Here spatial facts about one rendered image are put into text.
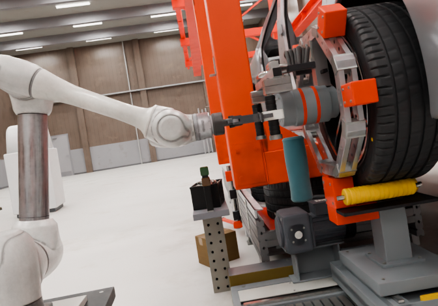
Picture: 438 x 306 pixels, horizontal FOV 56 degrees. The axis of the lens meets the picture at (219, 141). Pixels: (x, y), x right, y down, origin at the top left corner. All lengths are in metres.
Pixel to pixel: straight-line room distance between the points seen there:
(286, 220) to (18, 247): 1.04
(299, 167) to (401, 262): 0.50
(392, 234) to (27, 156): 1.33
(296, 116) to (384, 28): 0.41
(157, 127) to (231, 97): 0.89
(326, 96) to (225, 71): 0.62
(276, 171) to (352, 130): 0.73
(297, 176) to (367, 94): 0.53
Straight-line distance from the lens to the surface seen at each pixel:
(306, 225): 1.83
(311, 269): 2.06
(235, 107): 1.96
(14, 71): 1.44
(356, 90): 1.25
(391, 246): 1.67
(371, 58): 1.33
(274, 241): 2.14
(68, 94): 1.39
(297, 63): 1.36
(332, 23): 1.42
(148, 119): 1.16
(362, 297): 1.62
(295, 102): 1.49
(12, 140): 7.35
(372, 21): 1.43
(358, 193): 1.48
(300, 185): 1.65
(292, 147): 1.64
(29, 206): 1.57
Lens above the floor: 0.79
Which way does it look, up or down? 1 degrees down
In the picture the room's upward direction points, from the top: 9 degrees counter-clockwise
